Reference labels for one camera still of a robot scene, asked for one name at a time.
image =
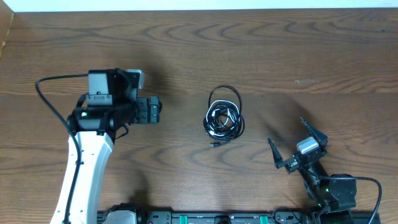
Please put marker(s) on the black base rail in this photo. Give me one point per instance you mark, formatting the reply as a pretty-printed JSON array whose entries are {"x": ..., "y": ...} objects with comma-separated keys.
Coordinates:
[{"x": 127, "y": 213}]

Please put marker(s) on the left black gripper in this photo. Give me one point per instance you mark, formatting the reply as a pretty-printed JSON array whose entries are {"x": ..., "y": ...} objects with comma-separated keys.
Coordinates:
[{"x": 146, "y": 116}]

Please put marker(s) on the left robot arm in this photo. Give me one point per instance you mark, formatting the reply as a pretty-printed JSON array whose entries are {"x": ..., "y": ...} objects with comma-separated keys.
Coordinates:
[{"x": 111, "y": 103}]

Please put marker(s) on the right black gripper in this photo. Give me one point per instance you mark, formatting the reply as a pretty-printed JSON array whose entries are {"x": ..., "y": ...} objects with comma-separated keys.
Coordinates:
[{"x": 291, "y": 163}]

